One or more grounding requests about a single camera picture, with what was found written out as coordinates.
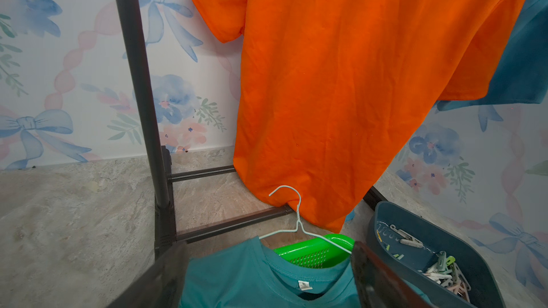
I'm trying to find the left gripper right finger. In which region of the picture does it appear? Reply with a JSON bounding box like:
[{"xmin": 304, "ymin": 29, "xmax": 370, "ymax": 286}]
[{"xmin": 350, "ymin": 241, "xmax": 433, "ymax": 307}]

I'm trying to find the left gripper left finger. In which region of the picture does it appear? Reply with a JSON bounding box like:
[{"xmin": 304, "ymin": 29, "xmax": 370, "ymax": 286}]
[{"xmin": 108, "ymin": 242, "xmax": 189, "ymax": 308}]

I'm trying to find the dark teal clothespin bin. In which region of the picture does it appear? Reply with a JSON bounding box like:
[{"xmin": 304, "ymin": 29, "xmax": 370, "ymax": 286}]
[{"xmin": 366, "ymin": 201, "xmax": 506, "ymax": 307}]

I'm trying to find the orange t-shirt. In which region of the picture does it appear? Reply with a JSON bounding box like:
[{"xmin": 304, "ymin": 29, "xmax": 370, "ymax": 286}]
[{"xmin": 192, "ymin": 0, "xmax": 526, "ymax": 233}]

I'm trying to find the teal t-shirt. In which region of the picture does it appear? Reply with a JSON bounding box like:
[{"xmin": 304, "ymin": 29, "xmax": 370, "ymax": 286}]
[{"xmin": 437, "ymin": 0, "xmax": 547, "ymax": 111}]

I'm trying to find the black clothes rack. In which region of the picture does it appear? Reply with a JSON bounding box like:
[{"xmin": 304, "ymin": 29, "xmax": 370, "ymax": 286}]
[{"xmin": 106, "ymin": 0, "xmax": 388, "ymax": 258}]

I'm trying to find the green plastic tray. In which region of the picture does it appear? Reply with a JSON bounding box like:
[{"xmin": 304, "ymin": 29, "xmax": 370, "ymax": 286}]
[{"xmin": 274, "ymin": 234, "xmax": 355, "ymax": 269}]

